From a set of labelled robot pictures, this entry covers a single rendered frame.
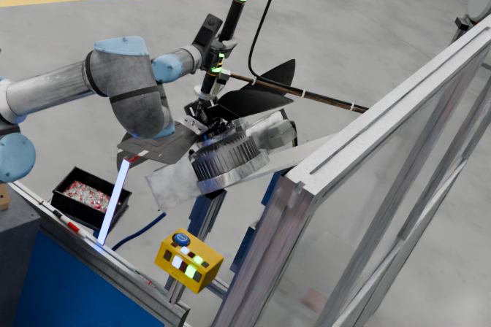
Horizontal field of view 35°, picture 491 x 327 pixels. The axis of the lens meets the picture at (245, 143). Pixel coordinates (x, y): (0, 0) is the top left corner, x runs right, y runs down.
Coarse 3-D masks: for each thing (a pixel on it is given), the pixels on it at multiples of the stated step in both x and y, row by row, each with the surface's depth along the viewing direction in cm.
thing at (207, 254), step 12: (180, 228) 228; (168, 240) 222; (192, 240) 226; (180, 252) 220; (192, 252) 222; (204, 252) 224; (216, 252) 225; (156, 264) 225; (168, 264) 223; (192, 264) 219; (216, 264) 222; (180, 276) 222; (204, 276) 218; (192, 288) 222
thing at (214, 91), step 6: (222, 72) 243; (228, 72) 245; (216, 78) 246; (222, 78) 244; (228, 78) 245; (216, 84) 245; (222, 84) 245; (198, 90) 247; (216, 90) 247; (198, 96) 246; (204, 96) 245; (210, 96) 247
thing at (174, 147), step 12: (180, 132) 249; (192, 132) 250; (120, 144) 243; (132, 144) 242; (144, 144) 241; (156, 144) 241; (168, 144) 242; (180, 144) 244; (192, 144) 246; (144, 156) 235; (168, 156) 236; (180, 156) 238
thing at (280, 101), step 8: (224, 96) 242; (232, 96) 241; (240, 96) 240; (248, 96) 239; (256, 96) 238; (264, 96) 238; (272, 96) 238; (280, 96) 238; (224, 104) 250; (232, 104) 248; (240, 104) 247; (248, 104) 246; (256, 104) 245; (264, 104) 244; (272, 104) 244; (280, 104) 244; (240, 112) 253; (248, 112) 251; (256, 112) 250
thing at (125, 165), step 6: (126, 162) 226; (126, 168) 227; (120, 174) 229; (120, 180) 230; (120, 186) 231; (114, 192) 233; (114, 198) 233; (114, 204) 234; (108, 210) 236; (108, 216) 237; (108, 222) 238; (102, 228) 240; (102, 234) 241; (102, 240) 242
